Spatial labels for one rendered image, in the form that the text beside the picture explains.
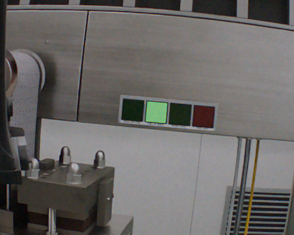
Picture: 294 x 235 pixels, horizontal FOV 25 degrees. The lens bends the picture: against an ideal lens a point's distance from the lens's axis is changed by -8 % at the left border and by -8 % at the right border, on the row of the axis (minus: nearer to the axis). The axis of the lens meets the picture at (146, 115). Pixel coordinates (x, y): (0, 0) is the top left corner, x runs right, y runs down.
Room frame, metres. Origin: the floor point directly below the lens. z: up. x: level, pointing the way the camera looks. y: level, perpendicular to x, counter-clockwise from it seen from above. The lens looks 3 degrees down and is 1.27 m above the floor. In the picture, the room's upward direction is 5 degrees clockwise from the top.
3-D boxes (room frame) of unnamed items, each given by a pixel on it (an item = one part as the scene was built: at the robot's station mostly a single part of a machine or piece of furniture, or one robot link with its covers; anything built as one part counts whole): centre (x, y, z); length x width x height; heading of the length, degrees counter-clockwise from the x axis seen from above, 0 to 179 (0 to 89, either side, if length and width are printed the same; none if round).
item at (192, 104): (1.82, -0.05, 1.18); 0.25 x 0.01 x 0.07; 84
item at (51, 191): (1.68, 0.17, 1.00); 0.40 x 0.16 x 0.06; 174
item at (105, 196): (1.68, 0.08, 0.96); 0.10 x 0.03 x 0.11; 174
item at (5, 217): (1.65, 0.30, 0.92); 0.28 x 0.04 x 0.04; 174
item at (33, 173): (1.51, 0.24, 1.05); 0.04 x 0.04 x 0.04
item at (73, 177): (1.51, 0.15, 1.05); 0.04 x 0.04 x 0.04
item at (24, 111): (1.65, 0.30, 1.11); 0.23 x 0.01 x 0.18; 174
